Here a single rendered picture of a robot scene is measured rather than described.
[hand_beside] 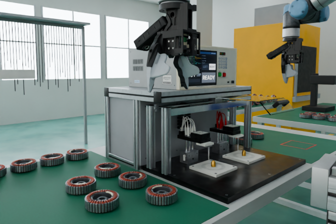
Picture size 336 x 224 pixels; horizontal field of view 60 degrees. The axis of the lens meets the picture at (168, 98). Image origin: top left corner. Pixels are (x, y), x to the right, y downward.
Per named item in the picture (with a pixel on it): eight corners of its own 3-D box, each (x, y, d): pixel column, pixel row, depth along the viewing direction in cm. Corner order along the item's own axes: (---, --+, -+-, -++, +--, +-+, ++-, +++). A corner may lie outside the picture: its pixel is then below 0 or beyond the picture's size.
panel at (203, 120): (227, 141, 177) (228, 92, 174) (140, 166, 132) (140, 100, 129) (225, 141, 178) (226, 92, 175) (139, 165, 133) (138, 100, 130)
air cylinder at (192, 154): (198, 161, 139) (198, 149, 139) (187, 164, 134) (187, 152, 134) (190, 158, 143) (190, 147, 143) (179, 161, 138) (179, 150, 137)
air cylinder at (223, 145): (228, 151, 156) (228, 141, 155) (219, 154, 151) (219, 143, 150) (220, 149, 159) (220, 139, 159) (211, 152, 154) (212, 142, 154)
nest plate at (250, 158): (265, 158, 144) (265, 155, 144) (248, 164, 134) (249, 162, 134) (239, 151, 155) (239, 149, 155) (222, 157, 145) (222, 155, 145)
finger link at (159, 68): (158, 85, 60) (173, 49, 63) (137, 84, 64) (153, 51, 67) (166, 93, 62) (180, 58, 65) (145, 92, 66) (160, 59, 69)
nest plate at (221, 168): (237, 169, 128) (237, 166, 128) (216, 177, 118) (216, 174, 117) (210, 161, 139) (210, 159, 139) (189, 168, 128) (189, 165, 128)
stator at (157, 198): (184, 200, 101) (184, 190, 101) (156, 209, 95) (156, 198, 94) (165, 190, 110) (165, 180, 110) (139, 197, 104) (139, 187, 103)
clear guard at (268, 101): (294, 110, 144) (295, 98, 144) (270, 115, 128) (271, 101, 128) (238, 104, 168) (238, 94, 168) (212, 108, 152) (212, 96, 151)
